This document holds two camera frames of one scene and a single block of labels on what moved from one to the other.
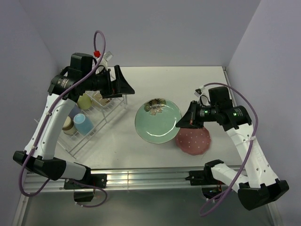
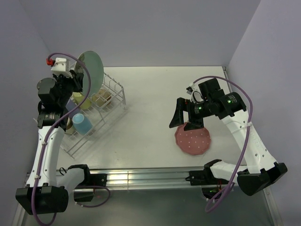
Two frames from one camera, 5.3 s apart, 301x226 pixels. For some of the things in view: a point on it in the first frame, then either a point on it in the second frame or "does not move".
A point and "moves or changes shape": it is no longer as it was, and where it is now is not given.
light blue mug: [83, 125] does not move
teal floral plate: [155, 121] moves or changes shape
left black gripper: [121, 85] -> [75, 81]
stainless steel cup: [68, 127] does not move
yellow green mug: [84, 101] does not move
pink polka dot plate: [193, 141] does not move
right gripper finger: [188, 119] -> [182, 105]
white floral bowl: [97, 96] does not move
